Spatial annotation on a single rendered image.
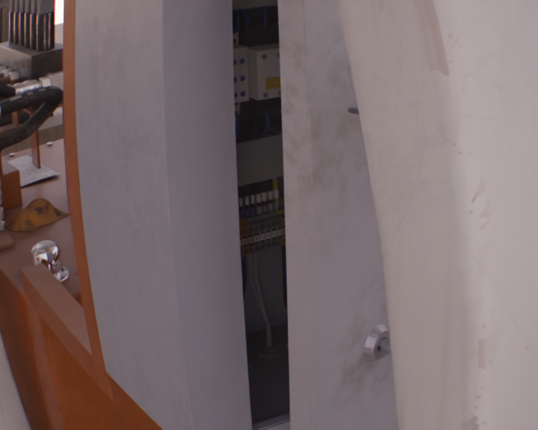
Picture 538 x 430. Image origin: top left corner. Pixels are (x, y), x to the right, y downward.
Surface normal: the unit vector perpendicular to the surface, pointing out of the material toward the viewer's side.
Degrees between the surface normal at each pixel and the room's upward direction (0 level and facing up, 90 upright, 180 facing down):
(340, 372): 90
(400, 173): 93
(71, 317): 0
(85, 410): 90
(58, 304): 0
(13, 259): 0
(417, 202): 93
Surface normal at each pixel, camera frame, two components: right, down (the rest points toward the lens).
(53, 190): -0.03, -0.94
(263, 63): 0.54, 0.27
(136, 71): -0.84, 0.21
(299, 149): -0.65, 0.28
